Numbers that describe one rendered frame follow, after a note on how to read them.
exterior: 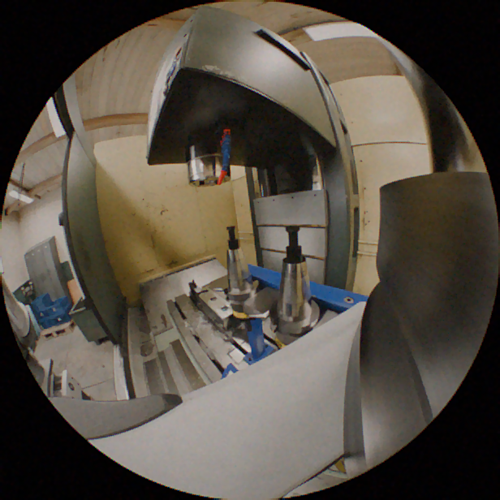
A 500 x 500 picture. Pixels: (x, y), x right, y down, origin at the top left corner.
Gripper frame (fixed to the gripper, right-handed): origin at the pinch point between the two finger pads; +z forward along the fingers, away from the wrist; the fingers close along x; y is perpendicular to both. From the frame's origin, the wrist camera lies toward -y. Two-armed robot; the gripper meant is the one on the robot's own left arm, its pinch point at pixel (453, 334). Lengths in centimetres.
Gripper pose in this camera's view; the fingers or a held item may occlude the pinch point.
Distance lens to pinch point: 5.5
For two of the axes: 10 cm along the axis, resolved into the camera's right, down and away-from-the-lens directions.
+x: 6.6, 1.4, -7.4
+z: 7.4, -2.9, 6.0
